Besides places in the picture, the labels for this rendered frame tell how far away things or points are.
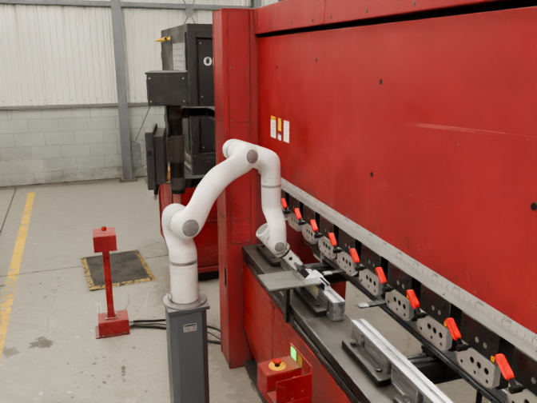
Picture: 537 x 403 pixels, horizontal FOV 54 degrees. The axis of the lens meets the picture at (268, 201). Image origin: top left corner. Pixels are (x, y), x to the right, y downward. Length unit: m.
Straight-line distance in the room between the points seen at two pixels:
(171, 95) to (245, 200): 0.78
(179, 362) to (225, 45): 1.75
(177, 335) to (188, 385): 0.25
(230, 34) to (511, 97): 2.06
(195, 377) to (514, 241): 1.56
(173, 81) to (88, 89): 6.07
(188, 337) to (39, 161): 7.30
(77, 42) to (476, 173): 8.23
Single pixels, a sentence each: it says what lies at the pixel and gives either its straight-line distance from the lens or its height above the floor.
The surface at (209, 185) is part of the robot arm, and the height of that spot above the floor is 1.51.
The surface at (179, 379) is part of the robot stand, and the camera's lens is 2.48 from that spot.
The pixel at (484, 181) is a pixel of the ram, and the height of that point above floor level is 1.72.
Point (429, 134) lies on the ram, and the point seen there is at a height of 1.81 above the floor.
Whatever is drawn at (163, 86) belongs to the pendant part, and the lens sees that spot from 3.27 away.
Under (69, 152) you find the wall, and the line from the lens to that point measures 9.40.
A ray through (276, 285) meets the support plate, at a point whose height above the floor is 1.00.
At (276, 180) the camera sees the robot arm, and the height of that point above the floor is 1.50.
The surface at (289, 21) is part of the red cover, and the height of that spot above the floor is 2.20.
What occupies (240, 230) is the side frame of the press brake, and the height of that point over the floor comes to 0.98.
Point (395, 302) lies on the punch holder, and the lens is 1.91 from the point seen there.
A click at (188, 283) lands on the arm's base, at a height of 1.10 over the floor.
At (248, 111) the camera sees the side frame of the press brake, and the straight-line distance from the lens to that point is 3.21.
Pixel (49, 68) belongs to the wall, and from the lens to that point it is 9.27.
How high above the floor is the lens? 2.03
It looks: 15 degrees down
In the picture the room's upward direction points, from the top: straight up
